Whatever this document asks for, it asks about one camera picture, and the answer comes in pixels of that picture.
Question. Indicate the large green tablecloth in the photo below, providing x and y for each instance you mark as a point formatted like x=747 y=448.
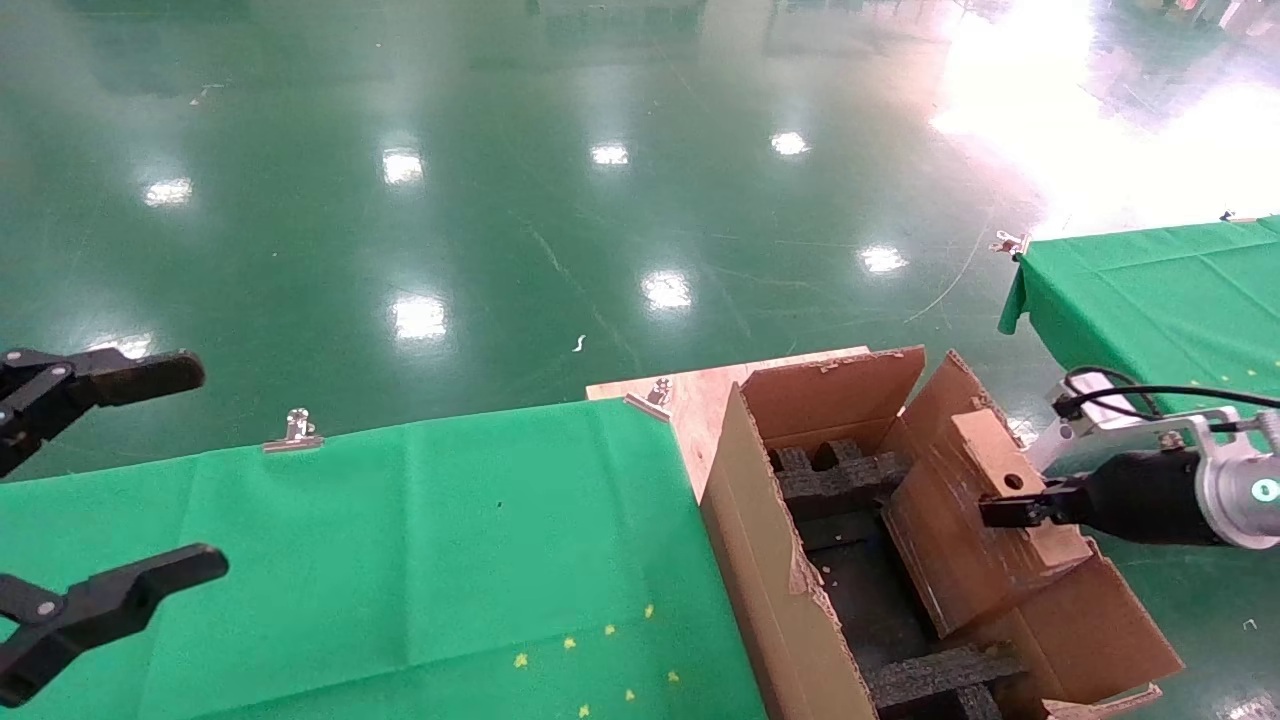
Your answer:
x=400 y=540

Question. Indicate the white table leg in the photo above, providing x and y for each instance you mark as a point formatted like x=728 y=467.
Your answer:
x=1045 y=448

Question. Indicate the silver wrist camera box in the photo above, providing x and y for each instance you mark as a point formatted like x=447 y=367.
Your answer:
x=1090 y=395

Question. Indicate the black foam insert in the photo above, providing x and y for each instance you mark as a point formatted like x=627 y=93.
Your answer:
x=830 y=480
x=930 y=680

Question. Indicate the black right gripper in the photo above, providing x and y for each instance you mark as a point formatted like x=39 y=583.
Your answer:
x=1140 y=500

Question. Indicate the green tablecloth with hanging corner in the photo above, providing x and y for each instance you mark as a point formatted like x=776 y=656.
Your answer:
x=1150 y=300

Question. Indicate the small cardboard box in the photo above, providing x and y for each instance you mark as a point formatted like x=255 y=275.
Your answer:
x=950 y=540

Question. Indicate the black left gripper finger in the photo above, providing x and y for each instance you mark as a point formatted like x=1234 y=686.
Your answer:
x=130 y=378
x=120 y=600

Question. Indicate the large open cardboard carton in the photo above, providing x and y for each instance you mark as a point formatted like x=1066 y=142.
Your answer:
x=770 y=560

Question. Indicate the metal binder clip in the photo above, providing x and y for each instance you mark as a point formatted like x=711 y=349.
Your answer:
x=295 y=432
x=1235 y=216
x=650 y=400
x=1010 y=243

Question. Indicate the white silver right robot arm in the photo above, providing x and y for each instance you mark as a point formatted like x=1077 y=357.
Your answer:
x=1250 y=490

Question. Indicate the silver camera mount bracket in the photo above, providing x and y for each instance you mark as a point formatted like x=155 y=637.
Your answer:
x=1150 y=432

